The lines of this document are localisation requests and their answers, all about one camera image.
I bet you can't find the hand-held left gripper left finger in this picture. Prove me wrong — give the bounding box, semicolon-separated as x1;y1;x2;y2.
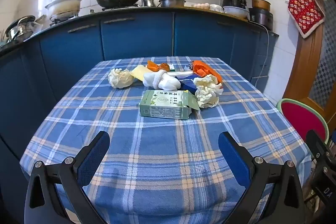
24;131;111;224

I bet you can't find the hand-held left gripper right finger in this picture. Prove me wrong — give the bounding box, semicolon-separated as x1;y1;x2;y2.
218;132;307;224

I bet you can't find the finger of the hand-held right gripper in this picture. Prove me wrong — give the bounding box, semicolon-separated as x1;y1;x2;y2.
306;130;328;159

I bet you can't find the red basin with green rim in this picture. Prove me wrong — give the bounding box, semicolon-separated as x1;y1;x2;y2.
276;99;329;146

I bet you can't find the green tea box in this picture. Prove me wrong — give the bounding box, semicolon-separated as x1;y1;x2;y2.
139;90;200;119

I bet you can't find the orange knotted bag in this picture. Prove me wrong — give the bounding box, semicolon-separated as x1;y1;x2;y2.
147;60;171;72

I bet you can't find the crumpled white tissue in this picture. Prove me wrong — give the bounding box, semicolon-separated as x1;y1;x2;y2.
108;68;135;89
196;88;219;109
193;74;224;94

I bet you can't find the blue plaid tablecloth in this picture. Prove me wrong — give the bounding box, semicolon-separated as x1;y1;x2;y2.
20;56;313;224

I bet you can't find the wooden door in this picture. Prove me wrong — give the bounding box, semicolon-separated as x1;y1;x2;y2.
282;0;336;125

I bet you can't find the dark blue packet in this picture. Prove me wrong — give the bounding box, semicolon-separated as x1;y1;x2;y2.
175;76;200;94

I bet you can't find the white plastic packet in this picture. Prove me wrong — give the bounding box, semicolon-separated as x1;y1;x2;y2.
167;70;194;77

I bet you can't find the white socks bundle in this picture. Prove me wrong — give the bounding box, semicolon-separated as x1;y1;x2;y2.
143;70;181;91

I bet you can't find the blue kitchen base cabinet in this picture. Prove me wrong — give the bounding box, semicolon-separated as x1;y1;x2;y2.
0;7;279;188

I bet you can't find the black cooking pot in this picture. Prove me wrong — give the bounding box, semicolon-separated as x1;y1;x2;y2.
248;7;274;31

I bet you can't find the white enamel bowl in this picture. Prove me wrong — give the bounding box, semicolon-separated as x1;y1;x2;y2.
223;6;250;19

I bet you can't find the brown pot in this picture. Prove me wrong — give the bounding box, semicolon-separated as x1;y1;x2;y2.
251;0;271;12

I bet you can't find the steel pot with lid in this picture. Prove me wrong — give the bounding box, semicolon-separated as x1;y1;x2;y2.
5;15;36;42

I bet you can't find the white clay pot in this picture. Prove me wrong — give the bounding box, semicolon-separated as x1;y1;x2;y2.
45;0;84;20

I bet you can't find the steel basin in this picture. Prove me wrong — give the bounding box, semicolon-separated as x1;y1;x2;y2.
158;0;186;8

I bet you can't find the white power cable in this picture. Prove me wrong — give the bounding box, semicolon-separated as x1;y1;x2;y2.
259;22;271;80

